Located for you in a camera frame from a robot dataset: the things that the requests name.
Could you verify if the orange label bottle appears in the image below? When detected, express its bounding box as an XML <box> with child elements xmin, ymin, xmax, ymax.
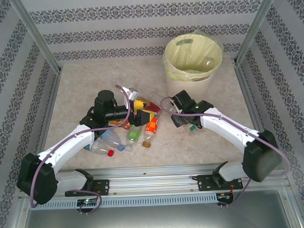
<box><xmin>141</xmin><ymin>109</ymin><xmax>164</xmax><ymax>149</ymax></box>

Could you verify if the red gold label bottle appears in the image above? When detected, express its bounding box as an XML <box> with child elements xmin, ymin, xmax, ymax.
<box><xmin>138</xmin><ymin>95</ymin><xmax>163</xmax><ymax>119</ymax></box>

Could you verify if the clear bottle green cap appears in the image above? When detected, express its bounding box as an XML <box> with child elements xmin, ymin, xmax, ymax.
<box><xmin>186</xmin><ymin>122</ymin><xmax>201</xmax><ymax>133</ymax></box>

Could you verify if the green label bottle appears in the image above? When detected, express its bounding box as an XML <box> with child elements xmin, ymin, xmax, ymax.
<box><xmin>124</xmin><ymin>124</ymin><xmax>144</xmax><ymax>153</ymax></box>

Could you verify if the blue capped water bottle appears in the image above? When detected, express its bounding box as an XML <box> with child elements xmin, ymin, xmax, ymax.
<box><xmin>96</xmin><ymin>128</ymin><xmax>126</xmax><ymax>153</ymax></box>

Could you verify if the red capped water bottle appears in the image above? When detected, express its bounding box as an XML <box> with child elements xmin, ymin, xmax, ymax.
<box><xmin>83</xmin><ymin>141</ymin><xmax>115</xmax><ymax>159</ymax></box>

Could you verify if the cream plastic bin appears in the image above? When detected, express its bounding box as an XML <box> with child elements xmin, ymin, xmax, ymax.
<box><xmin>161</xmin><ymin>32</ymin><xmax>226</xmax><ymax>107</ymax></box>

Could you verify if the pale yellow bin liner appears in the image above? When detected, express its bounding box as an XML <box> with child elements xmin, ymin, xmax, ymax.
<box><xmin>161</xmin><ymin>28</ymin><xmax>225</xmax><ymax>82</ymax></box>

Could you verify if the small controller board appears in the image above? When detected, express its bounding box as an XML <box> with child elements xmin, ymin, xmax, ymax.
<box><xmin>76</xmin><ymin>197</ymin><xmax>99</xmax><ymax>207</ymax></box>
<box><xmin>216</xmin><ymin>191</ymin><xmax>234</xmax><ymax>201</ymax></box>

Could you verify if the grey metal sheet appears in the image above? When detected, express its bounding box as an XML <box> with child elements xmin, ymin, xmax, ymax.
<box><xmin>20</xmin><ymin>200</ymin><xmax>303</xmax><ymax>228</ymax></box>

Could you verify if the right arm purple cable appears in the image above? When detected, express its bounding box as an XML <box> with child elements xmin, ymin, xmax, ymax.
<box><xmin>159</xmin><ymin>92</ymin><xmax>292</xmax><ymax>211</ymax></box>

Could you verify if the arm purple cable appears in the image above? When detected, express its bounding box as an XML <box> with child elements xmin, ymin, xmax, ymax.
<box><xmin>159</xmin><ymin>92</ymin><xmax>292</xmax><ymax>211</ymax></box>
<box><xmin>26</xmin><ymin>84</ymin><xmax>135</xmax><ymax>216</ymax></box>

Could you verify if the aluminium side rail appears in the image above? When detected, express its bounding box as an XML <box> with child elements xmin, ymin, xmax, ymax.
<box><xmin>234</xmin><ymin>60</ymin><xmax>280</xmax><ymax>172</ymax></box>
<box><xmin>25</xmin><ymin>71</ymin><xmax>66</xmax><ymax>181</ymax></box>

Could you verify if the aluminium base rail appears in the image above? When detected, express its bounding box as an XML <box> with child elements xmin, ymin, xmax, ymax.
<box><xmin>17</xmin><ymin>161</ymin><xmax>289</xmax><ymax>199</ymax></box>

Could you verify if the slotted grey cable duct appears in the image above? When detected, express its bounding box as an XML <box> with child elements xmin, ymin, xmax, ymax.
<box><xmin>29</xmin><ymin>193</ymin><xmax>219</xmax><ymax>211</ymax></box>

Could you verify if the aluminium frame post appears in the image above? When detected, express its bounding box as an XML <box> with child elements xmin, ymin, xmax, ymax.
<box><xmin>7</xmin><ymin>0</ymin><xmax>63</xmax><ymax>76</ymax></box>
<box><xmin>233</xmin><ymin>0</ymin><xmax>283</xmax><ymax>66</ymax></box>
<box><xmin>282</xmin><ymin>187</ymin><xmax>304</xmax><ymax>228</ymax></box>
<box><xmin>2</xmin><ymin>197</ymin><xmax>30</xmax><ymax>228</ymax></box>

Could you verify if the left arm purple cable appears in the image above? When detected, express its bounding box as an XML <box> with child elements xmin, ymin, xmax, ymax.
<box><xmin>26</xmin><ymin>84</ymin><xmax>135</xmax><ymax>216</ymax></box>

